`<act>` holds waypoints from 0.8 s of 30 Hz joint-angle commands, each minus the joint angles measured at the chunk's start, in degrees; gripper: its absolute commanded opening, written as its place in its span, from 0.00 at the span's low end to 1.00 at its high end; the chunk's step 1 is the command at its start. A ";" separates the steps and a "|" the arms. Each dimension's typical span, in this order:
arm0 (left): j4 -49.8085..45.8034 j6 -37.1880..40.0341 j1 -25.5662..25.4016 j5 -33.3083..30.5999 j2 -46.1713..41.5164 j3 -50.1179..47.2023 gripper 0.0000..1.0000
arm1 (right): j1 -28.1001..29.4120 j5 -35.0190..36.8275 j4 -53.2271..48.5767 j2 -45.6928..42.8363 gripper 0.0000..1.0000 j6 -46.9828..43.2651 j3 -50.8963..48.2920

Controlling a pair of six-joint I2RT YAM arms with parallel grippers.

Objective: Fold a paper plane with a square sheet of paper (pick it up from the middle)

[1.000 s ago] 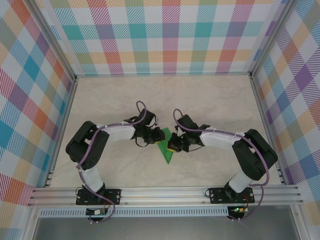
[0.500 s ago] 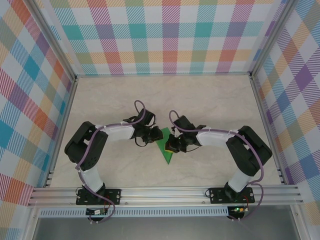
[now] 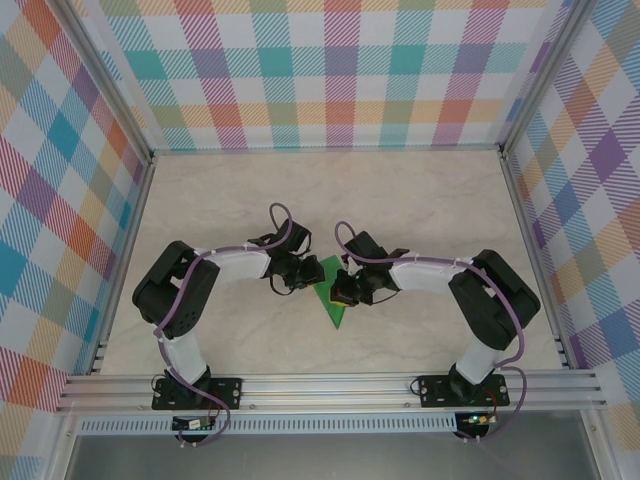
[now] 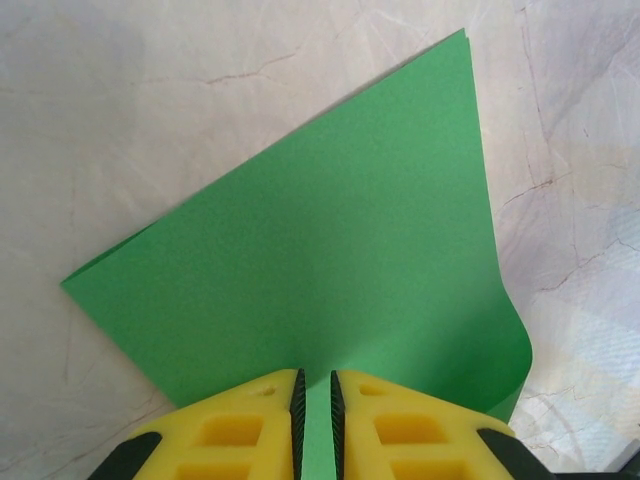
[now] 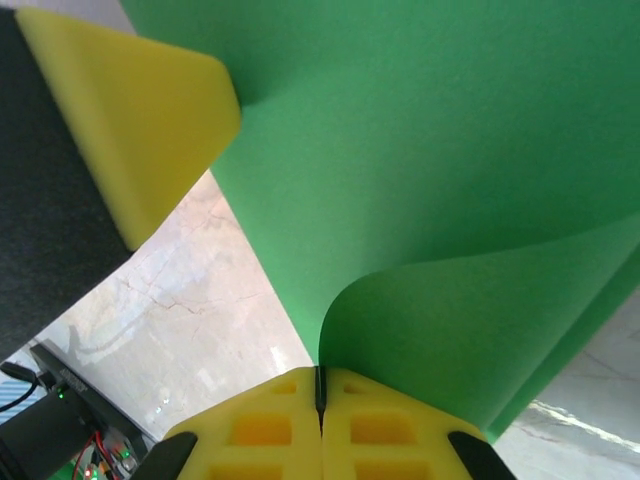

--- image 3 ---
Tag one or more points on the green paper sheet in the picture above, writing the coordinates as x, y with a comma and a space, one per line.
325, 290

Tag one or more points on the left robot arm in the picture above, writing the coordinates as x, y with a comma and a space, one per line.
175, 310

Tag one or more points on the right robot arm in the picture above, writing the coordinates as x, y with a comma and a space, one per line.
425, 275

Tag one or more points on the grey metal panel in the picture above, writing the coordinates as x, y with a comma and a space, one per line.
325, 457

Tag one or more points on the right small circuit board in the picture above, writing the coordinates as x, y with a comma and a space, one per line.
475, 419

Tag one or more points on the small circuit board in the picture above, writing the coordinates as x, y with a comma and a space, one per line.
192, 424
475, 419

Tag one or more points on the left small circuit board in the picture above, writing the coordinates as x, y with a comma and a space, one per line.
192, 424

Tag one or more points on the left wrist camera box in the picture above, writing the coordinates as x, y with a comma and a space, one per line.
297, 235

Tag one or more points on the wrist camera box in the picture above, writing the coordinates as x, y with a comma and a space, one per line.
297, 235
365, 246

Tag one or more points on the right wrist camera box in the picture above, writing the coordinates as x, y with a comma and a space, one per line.
365, 246

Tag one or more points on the wide aluminium base rail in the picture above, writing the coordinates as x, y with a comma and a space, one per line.
325, 392

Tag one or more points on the aluminium back rail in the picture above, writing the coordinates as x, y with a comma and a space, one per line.
325, 148

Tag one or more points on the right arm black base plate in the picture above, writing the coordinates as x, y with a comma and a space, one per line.
435, 392

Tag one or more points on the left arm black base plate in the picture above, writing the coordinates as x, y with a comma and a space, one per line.
230, 390

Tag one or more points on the aluminium side rail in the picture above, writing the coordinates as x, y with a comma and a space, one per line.
127, 260
535, 240

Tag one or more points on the aluminium frame post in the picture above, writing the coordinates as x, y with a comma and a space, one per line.
107, 85
545, 75

